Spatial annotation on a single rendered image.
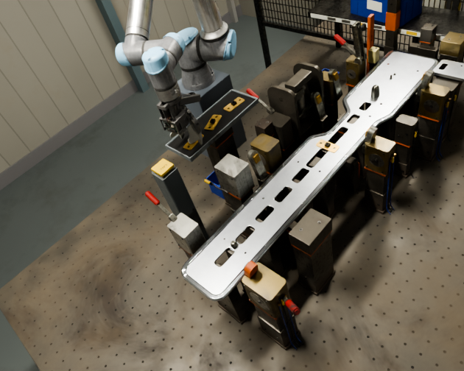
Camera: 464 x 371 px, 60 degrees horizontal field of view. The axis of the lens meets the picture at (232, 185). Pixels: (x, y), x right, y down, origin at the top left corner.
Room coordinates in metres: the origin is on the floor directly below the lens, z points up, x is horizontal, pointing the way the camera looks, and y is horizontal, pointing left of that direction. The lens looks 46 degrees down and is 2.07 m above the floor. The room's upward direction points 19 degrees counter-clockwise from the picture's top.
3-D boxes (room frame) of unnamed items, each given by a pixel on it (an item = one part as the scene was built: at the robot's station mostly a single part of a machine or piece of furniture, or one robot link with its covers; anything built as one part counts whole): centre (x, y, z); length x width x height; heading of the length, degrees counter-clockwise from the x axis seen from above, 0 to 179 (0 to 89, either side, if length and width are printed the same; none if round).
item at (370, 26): (1.51, -0.77, 0.95); 0.03 x 0.01 x 0.50; 124
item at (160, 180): (1.07, 0.21, 0.92); 0.08 x 0.08 x 0.44; 34
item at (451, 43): (1.37, -1.07, 0.88); 0.08 x 0.08 x 0.36; 34
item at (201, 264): (1.05, -0.37, 1.00); 1.38 x 0.22 x 0.02; 124
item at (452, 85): (1.20, -0.95, 0.84); 0.12 x 0.07 x 0.28; 34
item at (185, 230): (0.88, 0.20, 0.88); 0.12 x 0.07 x 0.36; 34
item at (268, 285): (0.57, -0.01, 0.88); 0.14 x 0.09 x 0.36; 34
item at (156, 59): (1.13, 0.09, 1.48); 0.09 x 0.08 x 0.11; 153
